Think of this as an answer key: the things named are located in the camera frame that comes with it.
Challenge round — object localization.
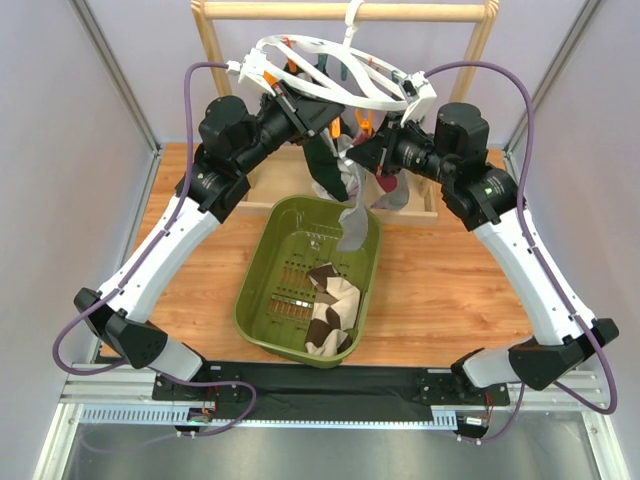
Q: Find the orange clip left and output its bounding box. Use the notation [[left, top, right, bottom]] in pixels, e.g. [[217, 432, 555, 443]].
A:
[[263, 71, 278, 87]]

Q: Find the yellow-orange clothes clip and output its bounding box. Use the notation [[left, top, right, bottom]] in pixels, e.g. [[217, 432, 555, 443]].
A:
[[329, 116, 342, 139]]

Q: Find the yellow-orange clip right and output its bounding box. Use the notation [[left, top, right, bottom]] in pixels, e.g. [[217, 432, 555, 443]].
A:
[[355, 109, 374, 137]]

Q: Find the teal clothes clip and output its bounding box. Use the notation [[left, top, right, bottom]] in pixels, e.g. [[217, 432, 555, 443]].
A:
[[315, 54, 328, 76]]

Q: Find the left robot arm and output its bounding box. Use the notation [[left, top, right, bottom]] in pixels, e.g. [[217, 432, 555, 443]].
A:
[[74, 82, 344, 381]]

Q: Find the maroon purple striped sock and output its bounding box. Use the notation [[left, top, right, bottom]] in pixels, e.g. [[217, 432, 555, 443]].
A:
[[376, 175, 399, 194]]

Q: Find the purple cable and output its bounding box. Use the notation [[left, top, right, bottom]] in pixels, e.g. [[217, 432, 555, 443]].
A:
[[52, 62, 258, 455], [422, 60, 619, 447]]

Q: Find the white sock on hanger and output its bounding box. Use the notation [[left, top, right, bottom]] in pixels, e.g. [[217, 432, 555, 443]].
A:
[[330, 147, 357, 203]]

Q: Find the dark green sock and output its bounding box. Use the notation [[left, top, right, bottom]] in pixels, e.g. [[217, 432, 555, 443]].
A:
[[303, 136, 349, 202]]

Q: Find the black cloth strip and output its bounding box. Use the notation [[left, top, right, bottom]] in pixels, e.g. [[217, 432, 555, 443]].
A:
[[204, 362, 433, 422]]

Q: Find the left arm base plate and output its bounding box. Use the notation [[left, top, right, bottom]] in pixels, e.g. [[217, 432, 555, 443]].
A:
[[152, 367, 252, 403]]

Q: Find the green plastic basket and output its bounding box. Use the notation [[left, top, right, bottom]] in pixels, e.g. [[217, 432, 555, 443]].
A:
[[233, 196, 382, 368]]

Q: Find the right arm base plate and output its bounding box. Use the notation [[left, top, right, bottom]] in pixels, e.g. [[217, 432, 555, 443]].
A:
[[416, 368, 510, 407]]

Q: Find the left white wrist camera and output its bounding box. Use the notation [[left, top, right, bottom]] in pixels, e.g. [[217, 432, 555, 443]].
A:
[[226, 48, 275, 96]]

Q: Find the white round clip hanger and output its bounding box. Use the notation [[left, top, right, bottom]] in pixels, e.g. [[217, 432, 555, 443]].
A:
[[251, 1, 414, 115]]

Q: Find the brown beige patterned sock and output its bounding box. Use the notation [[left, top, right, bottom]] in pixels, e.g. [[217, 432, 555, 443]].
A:
[[305, 263, 361, 357]]

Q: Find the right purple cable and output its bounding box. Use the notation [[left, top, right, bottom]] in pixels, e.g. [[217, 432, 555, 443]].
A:
[[422, 60, 619, 447]]

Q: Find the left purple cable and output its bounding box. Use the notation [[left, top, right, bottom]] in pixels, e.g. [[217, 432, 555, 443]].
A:
[[52, 62, 258, 455]]

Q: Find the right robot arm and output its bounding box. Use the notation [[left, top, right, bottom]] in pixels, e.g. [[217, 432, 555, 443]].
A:
[[346, 103, 619, 390]]

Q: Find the aluminium frame rail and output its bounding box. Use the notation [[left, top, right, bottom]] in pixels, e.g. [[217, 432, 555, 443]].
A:
[[35, 362, 629, 479]]

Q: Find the grey striped sock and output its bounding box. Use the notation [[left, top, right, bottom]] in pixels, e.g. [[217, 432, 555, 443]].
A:
[[337, 160, 368, 252]]

